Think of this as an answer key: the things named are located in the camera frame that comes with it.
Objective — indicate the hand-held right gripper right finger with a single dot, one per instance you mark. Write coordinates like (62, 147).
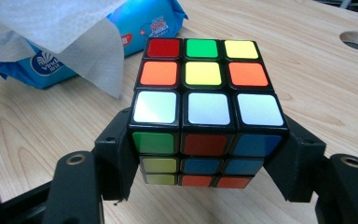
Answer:
(298, 165)

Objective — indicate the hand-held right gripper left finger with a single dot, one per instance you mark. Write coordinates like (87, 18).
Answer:
(115, 161)

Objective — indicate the multicoloured puzzle cube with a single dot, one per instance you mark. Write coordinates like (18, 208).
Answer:
(205, 105)

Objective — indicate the blue wet wipes pack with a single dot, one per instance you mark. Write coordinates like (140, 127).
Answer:
(149, 21)

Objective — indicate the white wet wipe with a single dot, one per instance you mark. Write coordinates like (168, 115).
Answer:
(59, 28)

